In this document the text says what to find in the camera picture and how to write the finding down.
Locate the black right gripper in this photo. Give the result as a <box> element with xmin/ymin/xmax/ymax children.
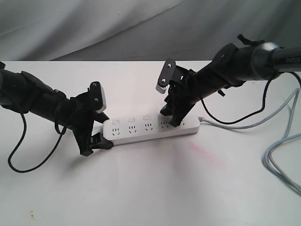
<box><xmin>160</xmin><ymin>66</ymin><xmax>200</xmax><ymax>127</ymax></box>

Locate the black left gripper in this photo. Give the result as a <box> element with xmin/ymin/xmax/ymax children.
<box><xmin>68</xmin><ymin>92</ymin><xmax>113</xmax><ymax>156</ymax></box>

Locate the white five-outlet power strip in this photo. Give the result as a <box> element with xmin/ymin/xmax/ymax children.
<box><xmin>103</xmin><ymin>113</ymin><xmax>200</xmax><ymax>146</ymax></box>

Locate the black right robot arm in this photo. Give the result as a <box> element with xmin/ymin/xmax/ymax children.
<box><xmin>156</xmin><ymin>34</ymin><xmax>301</xmax><ymax>127</ymax></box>

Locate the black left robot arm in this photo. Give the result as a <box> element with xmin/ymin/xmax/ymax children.
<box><xmin>0</xmin><ymin>63</ymin><xmax>114</xmax><ymax>156</ymax></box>

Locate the grey backdrop cloth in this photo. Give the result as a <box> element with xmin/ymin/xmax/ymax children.
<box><xmin>0</xmin><ymin>0</ymin><xmax>301</xmax><ymax>61</ymax></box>

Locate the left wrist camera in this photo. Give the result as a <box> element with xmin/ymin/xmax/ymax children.
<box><xmin>88</xmin><ymin>81</ymin><xmax>107</xmax><ymax>114</ymax></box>

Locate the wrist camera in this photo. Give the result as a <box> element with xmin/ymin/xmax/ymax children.
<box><xmin>88</xmin><ymin>81</ymin><xmax>107</xmax><ymax>114</ymax></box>
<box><xmin>156</xmin><ymin>58</ymin><xmax>176</xmax><ymax>94</ymax></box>

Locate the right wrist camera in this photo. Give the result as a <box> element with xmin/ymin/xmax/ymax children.
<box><xmin>156</xmin><ymin>58</ymin><xmax>176</xmax><ymax>94</ymax></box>

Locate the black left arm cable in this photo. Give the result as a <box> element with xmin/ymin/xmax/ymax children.
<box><xmin>7</xmin><ymin>94</ymin><xmax>83</xmax><ymax>174</ymax></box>

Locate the grey power cable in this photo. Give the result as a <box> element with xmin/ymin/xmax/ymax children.
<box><xmin>198</xmin><ymin>88</ymin><xmax>301</xmax><ymax>196</ymax></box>

